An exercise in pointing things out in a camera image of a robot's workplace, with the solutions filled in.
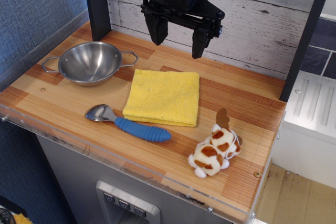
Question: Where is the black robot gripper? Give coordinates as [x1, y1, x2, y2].
[141, 0, 225, 59]

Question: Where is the stainless steel colander bowl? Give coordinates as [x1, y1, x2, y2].
[41, 41, 139, 87]

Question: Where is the yellow folded towel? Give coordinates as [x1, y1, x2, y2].
[123, 69, 200, 127]

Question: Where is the brown white plush toy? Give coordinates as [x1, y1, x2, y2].
[188, 108, 243, 178]

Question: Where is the clear acrylic table edge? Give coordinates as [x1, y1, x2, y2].
[1, 106, 276, 223]

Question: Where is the white radiator cover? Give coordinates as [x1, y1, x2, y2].
[271, 71, 335, 187]

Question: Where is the silver dispenser button panel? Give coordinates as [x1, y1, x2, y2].
[96, 180, 161, 223]

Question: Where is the yellow black object at corner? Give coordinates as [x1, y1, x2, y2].
[1, 207, 33, 224]

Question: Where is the black left vertical post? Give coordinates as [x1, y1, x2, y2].
[87, 0, 111, 41]

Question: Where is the black vertical post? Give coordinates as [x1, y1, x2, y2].
[87, 0, 111, 41]
[279, 0, 326, 102]

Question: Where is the blue-handled metal scoop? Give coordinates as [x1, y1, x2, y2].
[85, 104, 172, 142]

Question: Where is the black right vertical post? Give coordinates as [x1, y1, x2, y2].
[279, 0, 326, 102]

